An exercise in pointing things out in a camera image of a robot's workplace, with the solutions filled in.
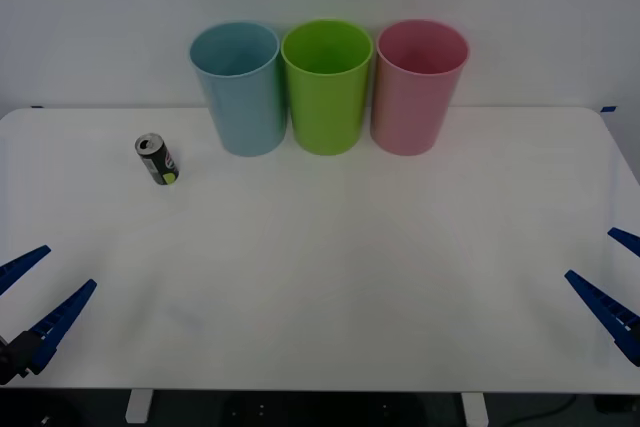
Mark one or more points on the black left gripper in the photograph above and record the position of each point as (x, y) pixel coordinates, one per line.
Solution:
(9, 362)

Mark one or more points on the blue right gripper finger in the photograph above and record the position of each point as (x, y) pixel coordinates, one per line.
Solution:
(627, 241)
(607, 312)

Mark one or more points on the black drink can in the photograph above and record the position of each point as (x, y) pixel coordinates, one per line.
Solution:
(159, 162)

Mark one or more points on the white table leg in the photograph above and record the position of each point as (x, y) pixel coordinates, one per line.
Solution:
(474, 408)
(138, 406)

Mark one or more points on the pink plastic bin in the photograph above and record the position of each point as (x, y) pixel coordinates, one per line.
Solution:
(410, 112)

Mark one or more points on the pale blue plastic bin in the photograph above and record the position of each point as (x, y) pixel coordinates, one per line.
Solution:
(245, 112)

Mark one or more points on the green plastic bin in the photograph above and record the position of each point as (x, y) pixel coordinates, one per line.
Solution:
(327, 112)

